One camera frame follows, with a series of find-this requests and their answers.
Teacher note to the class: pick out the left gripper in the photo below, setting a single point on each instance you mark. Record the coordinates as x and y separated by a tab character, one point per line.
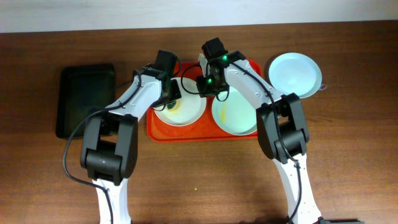
172	94

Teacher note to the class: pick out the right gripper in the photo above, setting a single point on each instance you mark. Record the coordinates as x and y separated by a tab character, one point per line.
208	91

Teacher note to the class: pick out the green yellow sponge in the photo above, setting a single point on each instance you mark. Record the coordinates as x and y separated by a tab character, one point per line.
174	105

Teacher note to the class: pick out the white plate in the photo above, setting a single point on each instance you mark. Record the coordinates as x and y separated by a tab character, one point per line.
191	109

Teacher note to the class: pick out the light blue plate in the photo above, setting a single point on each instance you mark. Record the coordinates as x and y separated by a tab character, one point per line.
295	73
233	113

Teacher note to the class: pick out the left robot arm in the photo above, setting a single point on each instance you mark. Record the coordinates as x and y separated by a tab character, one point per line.
109	149

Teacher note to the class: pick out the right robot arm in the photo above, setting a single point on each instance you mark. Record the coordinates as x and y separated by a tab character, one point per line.
282	130

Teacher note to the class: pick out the red plastic tray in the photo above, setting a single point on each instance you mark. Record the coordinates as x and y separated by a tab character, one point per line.
204	129

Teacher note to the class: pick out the black plastic tray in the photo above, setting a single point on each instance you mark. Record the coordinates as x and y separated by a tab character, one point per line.
84	89

